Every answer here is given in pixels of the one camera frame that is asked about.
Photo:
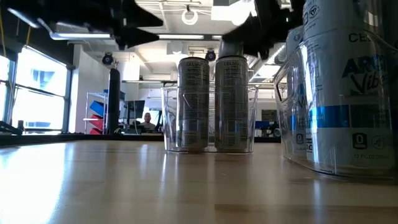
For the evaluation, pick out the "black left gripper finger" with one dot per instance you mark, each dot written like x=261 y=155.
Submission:
x=133 y=37
x=140 y=17

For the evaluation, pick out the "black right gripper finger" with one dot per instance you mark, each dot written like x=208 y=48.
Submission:
x=262 y=49
x=245 y=29

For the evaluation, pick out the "white can blue palm print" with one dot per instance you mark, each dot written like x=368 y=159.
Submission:
x=342 y=93
x=295 y=93

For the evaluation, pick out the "white can orange print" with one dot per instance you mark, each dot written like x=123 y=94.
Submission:
x=192 y=102
x=231 y=102

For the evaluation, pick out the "clear plastic bin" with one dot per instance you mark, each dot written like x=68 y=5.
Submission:
x=169 y=124
x=281 y=124

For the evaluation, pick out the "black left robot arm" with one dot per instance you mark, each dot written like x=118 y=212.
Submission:
x=62 y=11

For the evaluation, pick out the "black computer monitor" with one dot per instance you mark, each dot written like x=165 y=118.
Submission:
x=136 y=109

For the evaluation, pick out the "blue box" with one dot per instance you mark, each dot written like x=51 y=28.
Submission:
x=262 y=124

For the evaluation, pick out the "white shelf coloured bins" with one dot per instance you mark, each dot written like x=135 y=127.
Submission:
x=98 y=109

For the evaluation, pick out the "person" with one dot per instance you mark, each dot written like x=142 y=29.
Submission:
x=147 y=122

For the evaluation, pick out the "black-framed window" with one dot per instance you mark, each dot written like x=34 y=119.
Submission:
x=66 y=99

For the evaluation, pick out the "black round mounted camera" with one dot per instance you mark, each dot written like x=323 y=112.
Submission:
x=210 y=55
x=107 y=59

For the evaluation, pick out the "black cylindrical post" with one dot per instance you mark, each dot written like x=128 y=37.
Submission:
x=113 y=102

